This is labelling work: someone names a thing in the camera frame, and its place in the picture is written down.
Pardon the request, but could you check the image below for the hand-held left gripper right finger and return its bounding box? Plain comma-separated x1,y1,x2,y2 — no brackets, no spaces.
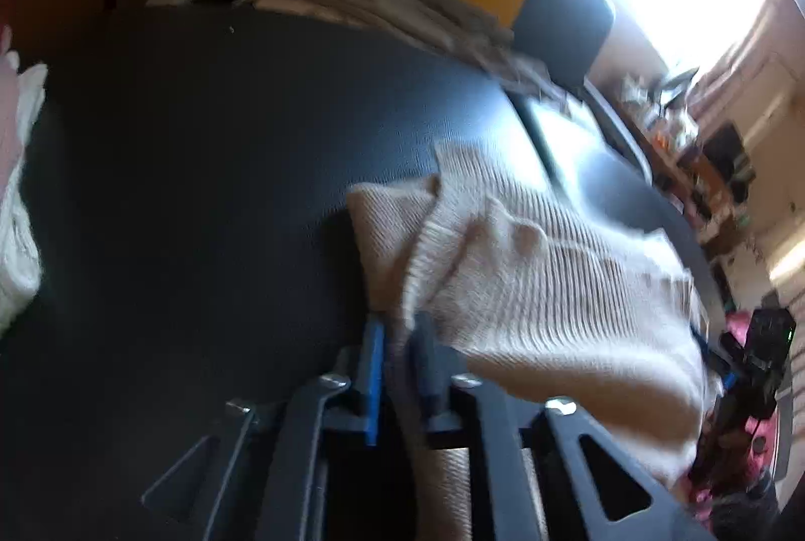
409,311,718,541

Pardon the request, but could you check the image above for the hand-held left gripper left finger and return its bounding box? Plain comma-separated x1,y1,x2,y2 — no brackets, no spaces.
141,316,386,541

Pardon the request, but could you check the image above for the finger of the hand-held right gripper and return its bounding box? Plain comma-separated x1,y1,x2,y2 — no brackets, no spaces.
690,325,741,389

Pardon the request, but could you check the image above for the cream knit sweater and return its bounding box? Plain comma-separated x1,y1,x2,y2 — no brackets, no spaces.
346,138,724,541

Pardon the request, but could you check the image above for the wooden desk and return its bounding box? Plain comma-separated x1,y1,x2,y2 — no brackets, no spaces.
619,69,756,259

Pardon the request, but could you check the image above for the black monitor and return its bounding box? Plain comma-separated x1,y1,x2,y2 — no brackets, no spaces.
703,122,748,168

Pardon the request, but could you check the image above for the black padded table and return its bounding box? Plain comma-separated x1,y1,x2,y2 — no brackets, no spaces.
0,6,724,541

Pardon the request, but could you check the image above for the grey blanket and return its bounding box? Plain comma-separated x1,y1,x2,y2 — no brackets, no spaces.
147,0,567,102

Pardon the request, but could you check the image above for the black office chair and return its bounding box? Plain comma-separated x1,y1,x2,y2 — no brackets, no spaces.
509,0,655,183

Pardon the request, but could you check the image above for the white knit cloth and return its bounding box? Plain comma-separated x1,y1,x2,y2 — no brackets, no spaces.
0,63,49,328

